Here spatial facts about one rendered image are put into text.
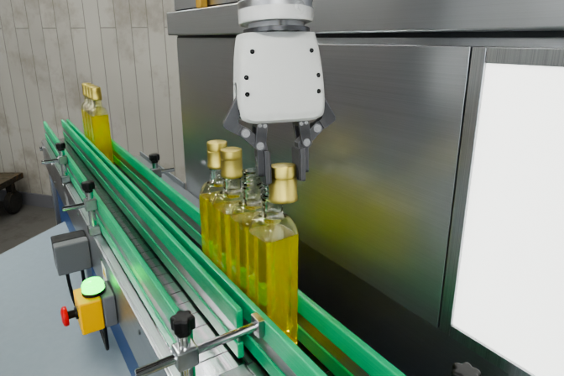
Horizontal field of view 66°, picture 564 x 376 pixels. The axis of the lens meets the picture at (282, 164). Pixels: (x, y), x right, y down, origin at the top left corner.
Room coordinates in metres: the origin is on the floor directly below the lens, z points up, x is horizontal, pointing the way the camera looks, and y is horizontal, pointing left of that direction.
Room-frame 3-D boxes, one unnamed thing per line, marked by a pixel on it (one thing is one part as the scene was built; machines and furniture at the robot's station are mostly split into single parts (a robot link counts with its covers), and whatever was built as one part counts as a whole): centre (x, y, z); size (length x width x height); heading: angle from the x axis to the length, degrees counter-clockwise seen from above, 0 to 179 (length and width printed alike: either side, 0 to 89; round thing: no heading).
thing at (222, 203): (0.66, 0.08, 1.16); 0.06 x 0.06 x 0.21; 34
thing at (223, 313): (1.25, 0.54, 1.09); 1.75 x 0.01 x 0.08; 33
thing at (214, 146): (0.71, 0.11, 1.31); 0.04 x 0.04 x 0.04
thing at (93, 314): (0.78, 0.39, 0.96); 0.07 x 0.07 x 0.07; 33
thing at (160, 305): (1.21, 0.60, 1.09); 1.75 x 0.01 x 0.08; 33
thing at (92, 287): (0.78, 0.39, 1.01); 0.04 x 0.04 x 0.03
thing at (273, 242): (0.56, 0.01, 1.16); 0.06 x 0.06 x 0.21; 34
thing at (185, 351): (0.46, 0.10, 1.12); 0.17 x 0.03 x 0.12; 123
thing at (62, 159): (1.32, 0.72, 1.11); 0.07 x 0.04 x 0.13; 123
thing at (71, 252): (1.01, 0.55, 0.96); 0.08 x 0.08 x 0.08; 33
